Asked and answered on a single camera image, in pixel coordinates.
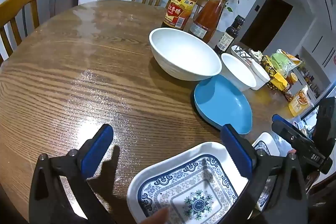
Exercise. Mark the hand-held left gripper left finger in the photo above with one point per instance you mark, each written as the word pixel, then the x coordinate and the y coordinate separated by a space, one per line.
pixel 97 146

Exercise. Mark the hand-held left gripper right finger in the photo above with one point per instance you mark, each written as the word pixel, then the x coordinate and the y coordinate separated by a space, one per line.
pixel 236 148

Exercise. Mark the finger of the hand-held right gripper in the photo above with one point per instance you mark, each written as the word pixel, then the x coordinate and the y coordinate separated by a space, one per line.
pixel 296 138

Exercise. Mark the blue plate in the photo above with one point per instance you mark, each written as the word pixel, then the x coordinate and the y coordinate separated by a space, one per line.
pixel 223 103

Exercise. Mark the blue patterned square dish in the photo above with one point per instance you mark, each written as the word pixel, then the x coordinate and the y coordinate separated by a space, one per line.
pixel 265 144
pixel 183 182

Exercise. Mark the white round cup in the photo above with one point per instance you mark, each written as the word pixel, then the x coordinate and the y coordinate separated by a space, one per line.
pixel 261 77

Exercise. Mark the small white bowl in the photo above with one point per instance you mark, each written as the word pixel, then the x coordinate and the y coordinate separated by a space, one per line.
pixel 237 70

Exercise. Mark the large white bowl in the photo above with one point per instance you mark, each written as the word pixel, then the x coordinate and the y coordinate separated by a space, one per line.
pixel 181 50

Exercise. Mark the person's left hand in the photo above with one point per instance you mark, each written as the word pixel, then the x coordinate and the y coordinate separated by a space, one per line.
pixel 156 217

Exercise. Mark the yellow noodle packet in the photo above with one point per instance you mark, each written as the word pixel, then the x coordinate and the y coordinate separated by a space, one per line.
pixel 299 102

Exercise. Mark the white cabinet shelf with jars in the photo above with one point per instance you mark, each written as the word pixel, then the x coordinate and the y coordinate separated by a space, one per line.
pixel 309 79

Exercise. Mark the orange slice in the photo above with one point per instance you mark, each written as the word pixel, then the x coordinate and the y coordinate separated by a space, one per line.
pixel 292 79

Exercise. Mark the yellow patterned snack packet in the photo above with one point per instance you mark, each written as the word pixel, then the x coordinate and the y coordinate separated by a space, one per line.
pixel 275 79

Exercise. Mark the white and orange packet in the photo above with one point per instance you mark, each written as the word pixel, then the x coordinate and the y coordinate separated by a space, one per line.
pixel 294 60

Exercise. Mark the green snack packet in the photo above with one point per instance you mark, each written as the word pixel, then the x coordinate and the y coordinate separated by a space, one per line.
pixel 279 62

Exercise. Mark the white crumpled wrapper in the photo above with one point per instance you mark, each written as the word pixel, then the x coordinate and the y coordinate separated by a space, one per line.
pixel 256 54

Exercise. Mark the patterned rectangular dish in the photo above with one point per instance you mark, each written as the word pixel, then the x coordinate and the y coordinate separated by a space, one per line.
pixel 236 52

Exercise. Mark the metal tongs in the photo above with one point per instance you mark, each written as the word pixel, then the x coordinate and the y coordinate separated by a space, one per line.
pixel 241 51

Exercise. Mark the dark soy sauce bottle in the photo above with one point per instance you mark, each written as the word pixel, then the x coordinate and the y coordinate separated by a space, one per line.
pixel 228 36

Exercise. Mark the brown door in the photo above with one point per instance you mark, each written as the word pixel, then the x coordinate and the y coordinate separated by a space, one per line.
pixel 265 24

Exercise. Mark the red sauce bottle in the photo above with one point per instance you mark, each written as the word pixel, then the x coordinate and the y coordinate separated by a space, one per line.
pixel 208 19

